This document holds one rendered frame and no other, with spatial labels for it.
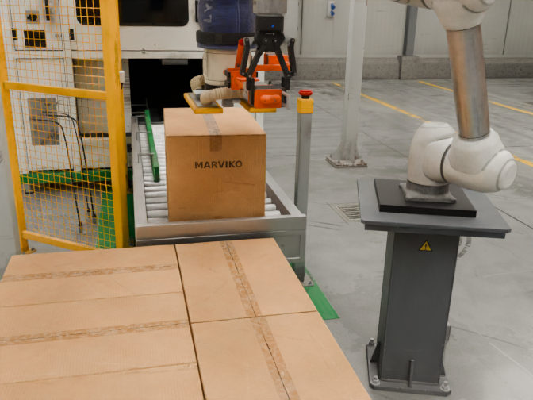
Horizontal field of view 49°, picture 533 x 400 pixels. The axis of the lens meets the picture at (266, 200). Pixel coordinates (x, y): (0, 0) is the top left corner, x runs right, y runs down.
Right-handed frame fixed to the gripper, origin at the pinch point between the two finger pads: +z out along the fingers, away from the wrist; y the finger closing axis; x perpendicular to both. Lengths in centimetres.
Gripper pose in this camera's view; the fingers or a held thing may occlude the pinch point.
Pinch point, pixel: (267, 93)
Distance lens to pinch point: 160.4
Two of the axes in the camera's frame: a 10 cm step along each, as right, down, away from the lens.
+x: 2.3, 3.2, -9.2
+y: -9.7, 0.5, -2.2
